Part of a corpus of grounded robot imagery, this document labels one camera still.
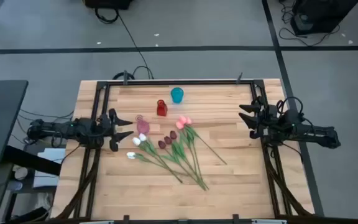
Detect black equipment case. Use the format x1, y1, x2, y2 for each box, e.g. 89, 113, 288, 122
83, 0, 134, 10

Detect long black floor cable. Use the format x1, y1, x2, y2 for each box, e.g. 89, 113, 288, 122
116, 12, 155, 80

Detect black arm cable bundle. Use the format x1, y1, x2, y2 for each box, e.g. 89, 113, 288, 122
56, 148, 102, 219
261, 146, 312, 217

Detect black aluminium table frame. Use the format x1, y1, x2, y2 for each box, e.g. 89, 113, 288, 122
73, 72, 293, 224

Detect dark red artificial tulip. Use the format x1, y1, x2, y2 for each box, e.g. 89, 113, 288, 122
169, 130, 209, 191
157, 140, 198, 184
163, 136, 208, 190

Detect coiled black cable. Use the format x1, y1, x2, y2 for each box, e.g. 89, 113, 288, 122
112, 71, 135, 81

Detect pink glass vase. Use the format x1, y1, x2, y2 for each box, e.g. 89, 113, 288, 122
135, 114, 150, 135

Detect white flat box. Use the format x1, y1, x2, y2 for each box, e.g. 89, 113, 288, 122
32, 169, 60, 189

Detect thin black cables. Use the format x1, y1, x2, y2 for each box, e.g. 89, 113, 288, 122
17, 108, 75, 123

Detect white round object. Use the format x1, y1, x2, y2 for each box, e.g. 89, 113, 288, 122
13, 167, 29, 180

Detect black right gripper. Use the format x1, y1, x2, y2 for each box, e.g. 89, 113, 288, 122
238, 96, 280, 140

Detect teal glass vase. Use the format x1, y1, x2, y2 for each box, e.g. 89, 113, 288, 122
170, 87, 185, 105

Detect black cable loop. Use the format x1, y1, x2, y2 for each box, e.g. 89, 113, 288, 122
94, 7, 120, 25

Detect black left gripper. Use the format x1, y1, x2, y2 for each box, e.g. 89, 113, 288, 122
95, 108, 135, 152

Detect white paper sheet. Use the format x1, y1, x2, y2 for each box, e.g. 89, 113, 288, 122
37, 147, 67, 162

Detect black desk leg beam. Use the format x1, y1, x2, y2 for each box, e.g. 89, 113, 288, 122
3, 145, 62, 177

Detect red glass vase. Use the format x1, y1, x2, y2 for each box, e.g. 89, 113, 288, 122
156, 99, 168, 117

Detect tangled black cables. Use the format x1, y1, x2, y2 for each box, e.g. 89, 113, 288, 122
278, 0, 341, 47

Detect black computer tower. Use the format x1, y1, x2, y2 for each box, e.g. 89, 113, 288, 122
290, 0, 358, 36

